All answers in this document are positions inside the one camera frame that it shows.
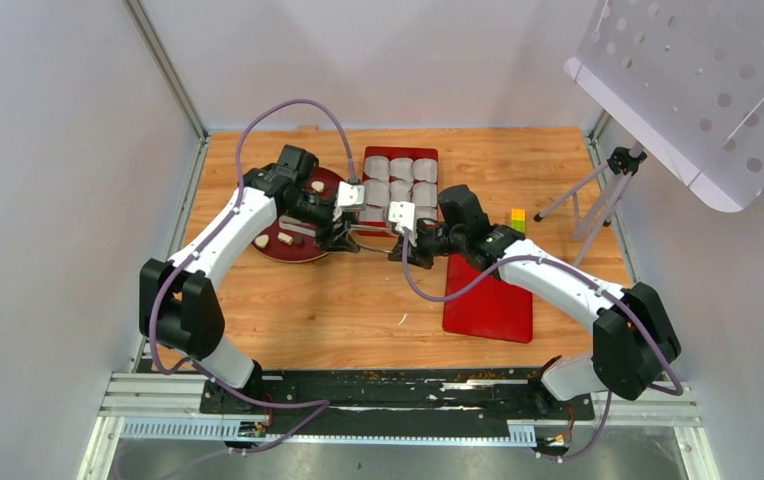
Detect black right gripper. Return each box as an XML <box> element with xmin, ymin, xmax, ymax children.
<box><xmin>388</xmin><ymin>220</ymin><xmax>466</xmax><ymax>270</ymax></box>

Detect wooden metal food tongs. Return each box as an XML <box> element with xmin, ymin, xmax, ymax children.
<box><xmin>277</xmin><ymin>218</ymin><xmax>396</xmax><ymax>257</ymax></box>

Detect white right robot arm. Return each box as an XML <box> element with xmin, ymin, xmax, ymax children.
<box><xmin>389</xmin><ymin>222</ymin><xmax>684</xmax><ymax>418</ymax></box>

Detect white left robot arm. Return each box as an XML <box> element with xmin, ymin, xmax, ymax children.
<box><xmin>139</xmin><ymin>161</ymin><xmax>364</xmax><ymax>413</ymax></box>

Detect white rectangular chocolate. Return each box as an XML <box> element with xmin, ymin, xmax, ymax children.
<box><xmin>277</xmin><ymin>233</ymin><xmax>293</xmax><ymax>245</ymax></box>

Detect red rectangular chocolate box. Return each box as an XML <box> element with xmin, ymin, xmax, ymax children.
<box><xmin>359</xmin><ymin>146</ymin><xmax>441</xmax><ymax>236</ymax></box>

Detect round dark red tray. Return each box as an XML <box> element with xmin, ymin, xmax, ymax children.
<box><xmin>251</xmin><ymin>167</ymin><xmax>343</xmax><ymax>263</ymax></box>

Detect yellow green toy block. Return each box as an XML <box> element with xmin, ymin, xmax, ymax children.
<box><xmin>509</xmin><ymin>208</ymin><xmax>527</xmax><ymax>233</ymax></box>

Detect red box lid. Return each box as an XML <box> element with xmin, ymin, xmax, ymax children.
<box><xmin>442</xmin><ymin>276</ymin><xmax>534</xmax><ymax>344</ymax></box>

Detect grey tripod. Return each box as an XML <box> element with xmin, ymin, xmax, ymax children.
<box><xmin>533</xmin><ymin>142</ymin><xmax>647</xmax><ymax>241</ymax></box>

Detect perforated white light panel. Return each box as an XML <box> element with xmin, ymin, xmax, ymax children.
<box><xmin>565</xmin><ymin>1</ymin><xmax>764</xmax><ymax>213</ymax></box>

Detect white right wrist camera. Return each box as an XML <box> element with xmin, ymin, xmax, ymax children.
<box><xmin>387</xmin><ymin>201</ymin><xmax>417</xmax><ymax>235</ymax></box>

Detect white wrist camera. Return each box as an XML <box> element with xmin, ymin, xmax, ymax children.
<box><xmin>387</xmin><ymin>201</ymin><xmax>417</xmax><ymax>235</ymax></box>
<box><xmin>335</xmin><ymin>181</ymin><xmax>367</xmax><ymax>212</ymax></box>

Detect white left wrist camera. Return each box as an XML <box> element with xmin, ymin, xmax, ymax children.
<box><xmin>335</xmin><ymin>181</ymin><xmax>367</xmax><ymax>212</ymax></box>

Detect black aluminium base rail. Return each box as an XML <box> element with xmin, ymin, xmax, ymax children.
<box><xmin>100</xmin><ymin>360</ymin><xmax>701</xmax><ymax>448</ymax></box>

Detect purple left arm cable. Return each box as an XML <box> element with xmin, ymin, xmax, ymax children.
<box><xmin>147</xmin><ymin>99</ymin><xmax>361</xmax><ymax>458</ymax></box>

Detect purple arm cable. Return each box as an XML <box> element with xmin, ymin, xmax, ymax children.
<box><xmin>400</xmin><ymin>231</ymin><xmax>686</xmax><ymax>463</ymax></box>
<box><xmin>147</xmin><ymin>99</ymin><xmax>361</xmax><ymax>458</ymax></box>

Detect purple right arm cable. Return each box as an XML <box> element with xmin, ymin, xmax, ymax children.
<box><xmin>400</xmin><ymin>231</ymin><xmax>686</xmax><ymax>463</ymax></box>

